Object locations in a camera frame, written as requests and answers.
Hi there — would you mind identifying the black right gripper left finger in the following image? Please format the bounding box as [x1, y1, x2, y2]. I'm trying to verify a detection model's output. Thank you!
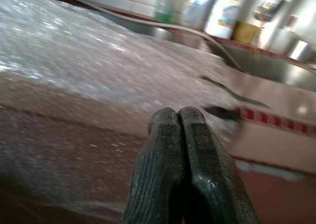
[122, 107, 191, 224]

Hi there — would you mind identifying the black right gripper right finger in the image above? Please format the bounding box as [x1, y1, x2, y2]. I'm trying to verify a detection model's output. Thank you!
[177, 106, 260, 224]

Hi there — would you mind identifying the short black tape strip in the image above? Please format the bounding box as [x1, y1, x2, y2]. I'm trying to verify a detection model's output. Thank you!
[203, 105, 241, 122]

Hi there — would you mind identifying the long black tape strip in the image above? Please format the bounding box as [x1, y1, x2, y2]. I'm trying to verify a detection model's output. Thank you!
[201, 75, 271, 109]

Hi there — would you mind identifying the clear bubble wrap sheet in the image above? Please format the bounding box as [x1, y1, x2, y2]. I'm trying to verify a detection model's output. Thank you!
[0, 0, 242, 217]

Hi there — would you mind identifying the yellow sponge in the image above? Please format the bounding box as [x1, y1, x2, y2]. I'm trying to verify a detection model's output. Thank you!
[233, 21, 262, 43]

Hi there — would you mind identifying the steel cup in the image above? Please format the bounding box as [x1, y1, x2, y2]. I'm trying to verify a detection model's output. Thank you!
[286, 37, 312, 62]

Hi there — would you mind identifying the white dish soap bottle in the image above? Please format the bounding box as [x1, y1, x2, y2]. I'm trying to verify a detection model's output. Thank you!
[204, 0, 247, 40]

